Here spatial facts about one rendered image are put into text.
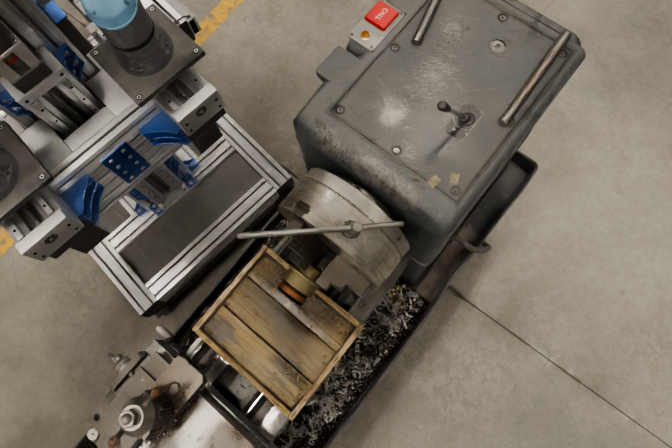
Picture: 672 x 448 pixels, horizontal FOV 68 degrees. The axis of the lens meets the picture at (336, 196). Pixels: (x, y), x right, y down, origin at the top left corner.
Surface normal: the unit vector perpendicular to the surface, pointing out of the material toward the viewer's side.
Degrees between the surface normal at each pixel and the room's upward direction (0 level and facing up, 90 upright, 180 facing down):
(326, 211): 8
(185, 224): 0
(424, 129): 0
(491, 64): 0
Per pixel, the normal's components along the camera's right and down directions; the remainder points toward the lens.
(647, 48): -0.05, -0.31
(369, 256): 0.47, 0.15
